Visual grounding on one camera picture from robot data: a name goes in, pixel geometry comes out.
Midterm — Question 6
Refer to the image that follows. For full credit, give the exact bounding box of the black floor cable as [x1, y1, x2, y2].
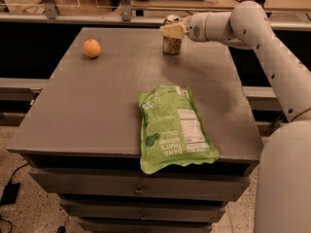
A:
[7, 162, 29, 185]

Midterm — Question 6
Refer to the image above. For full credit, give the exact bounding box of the metal railing frame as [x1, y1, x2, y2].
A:
[0, 0, 311, 31]

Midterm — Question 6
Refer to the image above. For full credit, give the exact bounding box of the orange soda can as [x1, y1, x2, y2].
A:
[162, 15, 182, 55]

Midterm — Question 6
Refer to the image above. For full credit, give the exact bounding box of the orange fruit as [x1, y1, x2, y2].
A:
[84, 39, 101, 58]

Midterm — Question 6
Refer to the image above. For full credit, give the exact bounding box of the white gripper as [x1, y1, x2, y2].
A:
[160, 13, 210, 42]

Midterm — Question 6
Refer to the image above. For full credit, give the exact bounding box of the grey drawer cabinet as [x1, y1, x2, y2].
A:
[8, 28, 262, 233]

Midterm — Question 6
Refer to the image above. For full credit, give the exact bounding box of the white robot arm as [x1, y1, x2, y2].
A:
[160, 1, 311, 233]

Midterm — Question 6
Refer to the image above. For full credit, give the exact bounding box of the green rice chip bag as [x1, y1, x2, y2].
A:
[138, 85, 220, 175]

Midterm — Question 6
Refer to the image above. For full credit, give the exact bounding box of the black power adapter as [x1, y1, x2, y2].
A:
[0, 183, 20, 206]

